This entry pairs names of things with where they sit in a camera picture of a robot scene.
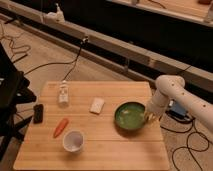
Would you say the blue power box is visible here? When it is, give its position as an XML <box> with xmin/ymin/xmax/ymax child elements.
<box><xmin>168</xmin><ymin>101</ymin><xmax>188</xmax><ymax>119</ymax></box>

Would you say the white clamp on rail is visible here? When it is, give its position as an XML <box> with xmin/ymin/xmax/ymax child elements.
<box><xmin>45</xmin><ymin>3</ymin><xmax>65</xmax><ymax>22</ymax></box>

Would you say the white sponge block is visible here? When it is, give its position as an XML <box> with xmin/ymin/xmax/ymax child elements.
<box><xmin>90</xmin><ymin>98</ymin><xmax>105</xmax><ymax>114</ymax></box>

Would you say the orange carrot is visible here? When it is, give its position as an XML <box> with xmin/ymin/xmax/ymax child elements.
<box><xmin>53</xmin><ymin>118</ymin><xmax>69</xmax><ymax>138</ymax></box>

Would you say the black chair frame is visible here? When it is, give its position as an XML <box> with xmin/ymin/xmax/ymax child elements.
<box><xmin>0</xmin><ymin>43</ymin><xmax>36</xmax><ymax>161</ymax></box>

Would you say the black cable right floor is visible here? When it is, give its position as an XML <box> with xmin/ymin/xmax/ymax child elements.
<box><xmin>159</xmin><ymin>111</ymin><xmax>213</xmax><ymax>171</ymax></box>

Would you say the green ceramic bowl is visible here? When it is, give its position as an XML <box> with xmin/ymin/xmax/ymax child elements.
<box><xmin>114</xmin><ymin>102</ymin><xmax>146</xmax><ymax>131</ymax></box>

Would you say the small clear bottle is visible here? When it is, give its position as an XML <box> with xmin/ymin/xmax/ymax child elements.
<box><xmin>58</xmin><ymin>80</ymin><xmax>69</xmax><ymax>106</ymax></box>

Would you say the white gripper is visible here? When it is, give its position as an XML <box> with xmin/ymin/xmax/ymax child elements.
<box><xmin>144</xmin><ymin>99</ymin><xmax>166</xmax><ymax>122</ymax></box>

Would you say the black rectangular block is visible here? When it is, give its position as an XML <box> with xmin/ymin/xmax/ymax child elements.
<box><xmin>33</xmin><ymin>104</ymin><xmax>44</xmax><ymax>124</ymax></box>

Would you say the white plastic cup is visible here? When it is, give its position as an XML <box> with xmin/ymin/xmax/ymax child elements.
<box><xmin>62</xmin><ymin>130</ymin><xmax>84</xmax><ymax>154</ymax></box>

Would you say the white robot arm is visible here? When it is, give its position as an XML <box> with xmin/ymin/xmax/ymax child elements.
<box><xmin>145</xmin><ymin>75</ymin><xmax>213</xmax><ymax>132</ymax></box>

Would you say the black cable on floor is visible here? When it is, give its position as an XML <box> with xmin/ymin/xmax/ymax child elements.
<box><xmin>23</xmin><ymin>35</ymin><xmax>90</xmax><ymax>82</ymax></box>

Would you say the long metal rail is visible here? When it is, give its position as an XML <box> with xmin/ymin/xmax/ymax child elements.
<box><xmin>0</xmin><ymin>0</ymin><xmax>213</xmax><ymax>90</ymax></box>

